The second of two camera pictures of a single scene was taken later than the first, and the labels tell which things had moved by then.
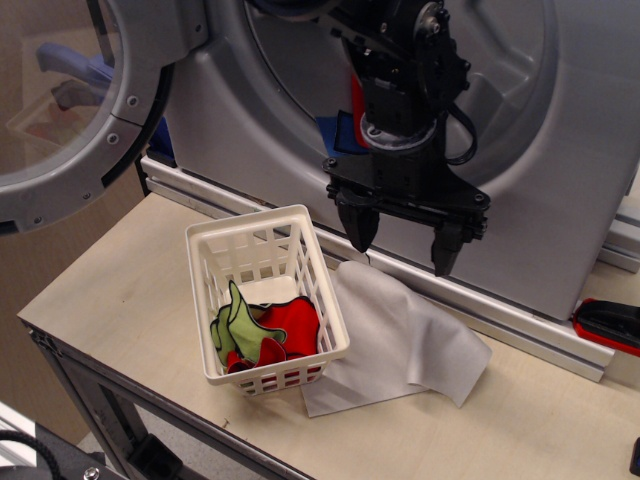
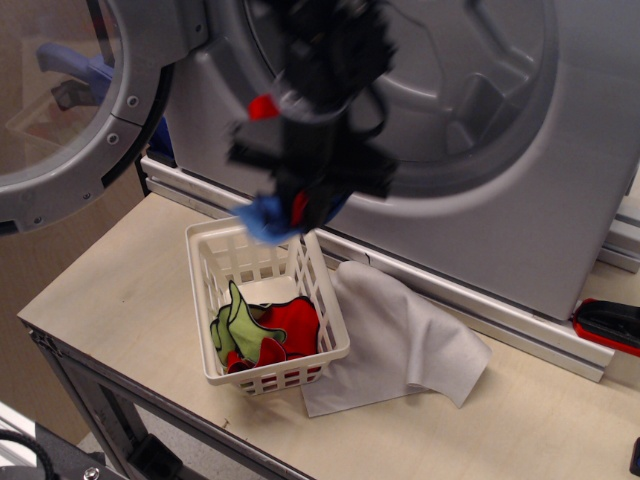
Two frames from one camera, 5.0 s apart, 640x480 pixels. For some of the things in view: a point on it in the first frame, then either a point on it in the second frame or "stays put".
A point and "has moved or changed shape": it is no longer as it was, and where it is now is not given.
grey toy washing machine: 554,89 stays put
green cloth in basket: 236,330 stays put
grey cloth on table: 396,346 stays put
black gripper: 417,183 -> 327,153
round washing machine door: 78,82 stays put
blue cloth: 339,134 has moved or changed shape
